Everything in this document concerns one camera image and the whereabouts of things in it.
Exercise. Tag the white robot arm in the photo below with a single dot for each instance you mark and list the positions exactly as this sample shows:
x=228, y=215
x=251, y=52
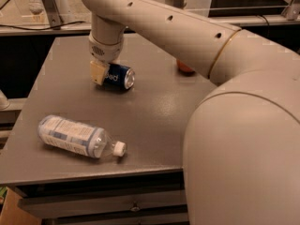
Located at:
x=241, y=152

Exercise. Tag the metal drawer knob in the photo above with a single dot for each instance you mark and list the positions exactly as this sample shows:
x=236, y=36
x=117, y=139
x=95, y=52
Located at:
x=135, y=208

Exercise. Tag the clear plastic water bottle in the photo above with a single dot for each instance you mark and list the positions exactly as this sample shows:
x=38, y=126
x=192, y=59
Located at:
x=79, y=138

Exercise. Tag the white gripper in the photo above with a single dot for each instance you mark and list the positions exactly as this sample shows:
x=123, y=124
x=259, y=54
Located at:
x=104, y=52

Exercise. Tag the blue pepsi can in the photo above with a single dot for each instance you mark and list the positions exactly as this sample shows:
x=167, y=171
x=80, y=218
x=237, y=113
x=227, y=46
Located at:
x=121, y=76

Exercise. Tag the grey drawer cabinet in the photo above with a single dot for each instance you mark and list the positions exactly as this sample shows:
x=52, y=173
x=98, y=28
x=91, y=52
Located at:
x=151, y=118

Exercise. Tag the left metal bracket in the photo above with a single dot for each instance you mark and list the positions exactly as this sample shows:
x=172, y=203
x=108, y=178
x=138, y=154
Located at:
x=52, y=13

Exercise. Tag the red apple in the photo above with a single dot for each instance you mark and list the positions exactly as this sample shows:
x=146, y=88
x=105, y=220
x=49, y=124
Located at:
x=184, y=68

